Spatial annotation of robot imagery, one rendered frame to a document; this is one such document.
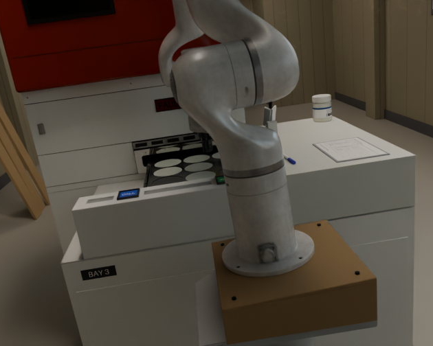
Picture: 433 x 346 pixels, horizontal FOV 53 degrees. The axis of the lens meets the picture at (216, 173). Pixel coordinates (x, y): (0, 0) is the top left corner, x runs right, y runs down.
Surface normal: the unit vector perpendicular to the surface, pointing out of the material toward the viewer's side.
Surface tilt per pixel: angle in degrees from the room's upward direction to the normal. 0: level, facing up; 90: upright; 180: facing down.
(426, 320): 0
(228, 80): 89
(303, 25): 90
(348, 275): 4
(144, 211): 90
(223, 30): 121
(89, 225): 90
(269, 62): 73
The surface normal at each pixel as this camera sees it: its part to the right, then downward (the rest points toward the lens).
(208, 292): -0.13, -0.94
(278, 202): 0.51, 0.15
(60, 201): 0.11, 0.29
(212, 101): 0.32, 0.27
